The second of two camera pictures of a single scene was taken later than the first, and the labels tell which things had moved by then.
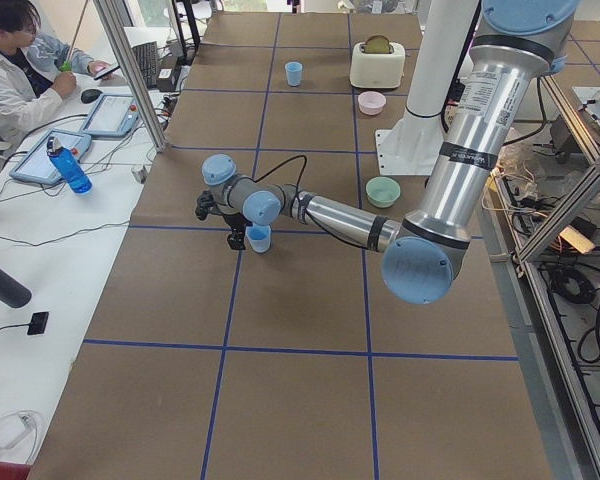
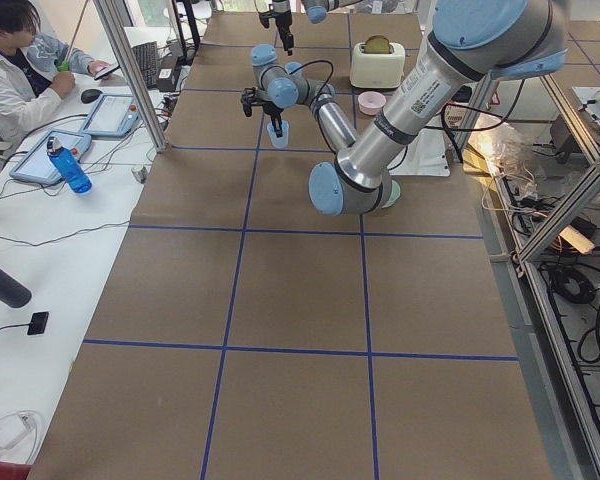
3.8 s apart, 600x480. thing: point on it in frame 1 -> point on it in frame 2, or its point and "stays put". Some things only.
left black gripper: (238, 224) -> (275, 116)
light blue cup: (259, 237) -> (279, 142)
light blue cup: (293, 73) stays put
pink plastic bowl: (371, 103) stays put
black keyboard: (146, 55) stays put
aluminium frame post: (109, 17) stays put
